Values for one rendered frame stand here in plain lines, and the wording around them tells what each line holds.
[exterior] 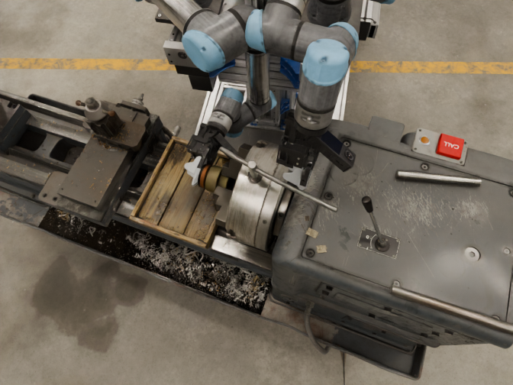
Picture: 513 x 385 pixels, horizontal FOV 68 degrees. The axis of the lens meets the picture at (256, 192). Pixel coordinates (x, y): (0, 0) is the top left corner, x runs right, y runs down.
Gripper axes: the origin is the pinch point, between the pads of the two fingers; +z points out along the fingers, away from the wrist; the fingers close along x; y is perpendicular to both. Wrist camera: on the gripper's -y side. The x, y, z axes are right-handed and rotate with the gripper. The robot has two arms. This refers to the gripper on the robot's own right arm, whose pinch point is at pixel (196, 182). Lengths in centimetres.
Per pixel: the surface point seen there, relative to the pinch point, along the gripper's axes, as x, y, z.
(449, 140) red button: 18, -64, -28
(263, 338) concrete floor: -108, -31, 32
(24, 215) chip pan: -54, 89, 25
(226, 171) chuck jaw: 4.6, -8.6, -4.9
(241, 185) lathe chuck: 14.7, -17.2, 1.5
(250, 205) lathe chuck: 12.8, -21.3, 5.2
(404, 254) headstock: 17, -61, 5
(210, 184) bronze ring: 2.5, -5.1, -0.1
